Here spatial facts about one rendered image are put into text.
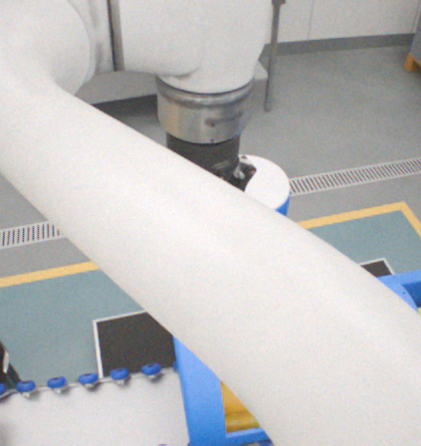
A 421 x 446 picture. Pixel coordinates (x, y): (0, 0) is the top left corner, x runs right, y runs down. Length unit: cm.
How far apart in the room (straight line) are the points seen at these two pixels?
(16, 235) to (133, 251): 275
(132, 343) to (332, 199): 156
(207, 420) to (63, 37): 69
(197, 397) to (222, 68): 60
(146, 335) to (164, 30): 185
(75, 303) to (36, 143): 228
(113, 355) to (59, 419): 97
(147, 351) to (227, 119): 173
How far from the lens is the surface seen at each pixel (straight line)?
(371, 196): 308
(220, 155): 45
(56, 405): 118
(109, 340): 214
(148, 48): 36
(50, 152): 20
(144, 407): 114
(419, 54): 459
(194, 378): 83
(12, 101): 24
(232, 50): 38
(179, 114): 42
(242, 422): 96
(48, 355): 235
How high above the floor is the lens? 197
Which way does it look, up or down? 46 degrees down
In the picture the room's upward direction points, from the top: straight up
